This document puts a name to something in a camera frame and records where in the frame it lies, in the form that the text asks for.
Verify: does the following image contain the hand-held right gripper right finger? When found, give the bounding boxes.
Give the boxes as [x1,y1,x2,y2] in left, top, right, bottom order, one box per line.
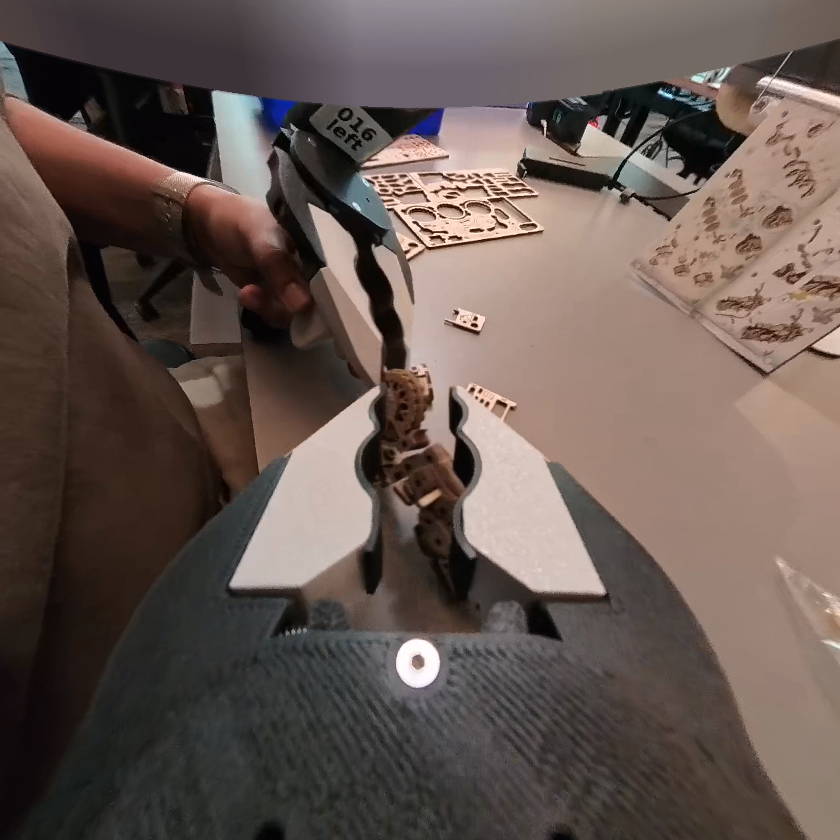
[448,386,608,602]

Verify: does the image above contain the black power strip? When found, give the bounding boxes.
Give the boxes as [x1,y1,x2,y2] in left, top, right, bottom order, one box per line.
[517,148,608,193]

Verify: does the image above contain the clear plastic bag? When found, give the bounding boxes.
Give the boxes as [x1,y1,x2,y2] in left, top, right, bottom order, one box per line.
[774,556,840,654]

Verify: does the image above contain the person's pale trousers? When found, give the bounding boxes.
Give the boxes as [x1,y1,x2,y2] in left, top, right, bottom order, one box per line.
[167,357,260,493]

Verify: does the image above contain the slotted wooden puzzle piece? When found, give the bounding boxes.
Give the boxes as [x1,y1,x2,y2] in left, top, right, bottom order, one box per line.
[466,382,518,421]

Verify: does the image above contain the black box device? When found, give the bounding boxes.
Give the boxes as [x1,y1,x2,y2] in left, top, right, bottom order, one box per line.
[527,97,595,142]

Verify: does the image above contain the gold mesh bracelet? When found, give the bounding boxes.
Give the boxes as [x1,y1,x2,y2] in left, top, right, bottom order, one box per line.
[150,172,240,293]

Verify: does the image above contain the black cable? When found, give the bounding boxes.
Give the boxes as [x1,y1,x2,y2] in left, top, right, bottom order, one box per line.
[613,105,697,201]

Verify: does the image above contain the black chair base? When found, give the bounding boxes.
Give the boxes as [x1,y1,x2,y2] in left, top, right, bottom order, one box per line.
[82,243,191,342]

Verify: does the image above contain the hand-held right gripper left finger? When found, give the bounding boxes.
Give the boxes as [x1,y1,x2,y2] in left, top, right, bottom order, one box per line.
[230,386,388,599]

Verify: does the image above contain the wooden puzzle sheet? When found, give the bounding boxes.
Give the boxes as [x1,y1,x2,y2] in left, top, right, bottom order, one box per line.
[392,197,546,252]
[360,134,451,169]
[364,168,540,212]

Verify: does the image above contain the blue bin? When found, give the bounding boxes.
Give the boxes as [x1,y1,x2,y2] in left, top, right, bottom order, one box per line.
[259,97,447,135]

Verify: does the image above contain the person's left hand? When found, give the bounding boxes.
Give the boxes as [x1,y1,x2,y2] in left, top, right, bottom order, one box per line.
[185,189,313,317]

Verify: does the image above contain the instruction booklet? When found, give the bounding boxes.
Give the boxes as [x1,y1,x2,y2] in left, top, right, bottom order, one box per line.
[631,98,840,375]

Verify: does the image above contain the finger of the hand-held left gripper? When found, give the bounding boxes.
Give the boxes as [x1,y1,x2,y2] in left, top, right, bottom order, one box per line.
[375,231,416,367]
[314,244,404,385]

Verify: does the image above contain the wooden puzzle model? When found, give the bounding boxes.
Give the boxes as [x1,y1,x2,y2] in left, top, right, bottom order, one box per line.
[371,364,473,601]

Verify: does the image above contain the person's brown shirt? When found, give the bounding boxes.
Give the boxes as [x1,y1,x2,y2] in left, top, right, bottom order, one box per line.
[0,66,231,840]

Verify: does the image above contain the person's left forearm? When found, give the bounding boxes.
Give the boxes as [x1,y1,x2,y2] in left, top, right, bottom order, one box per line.
[3,98,194,263]

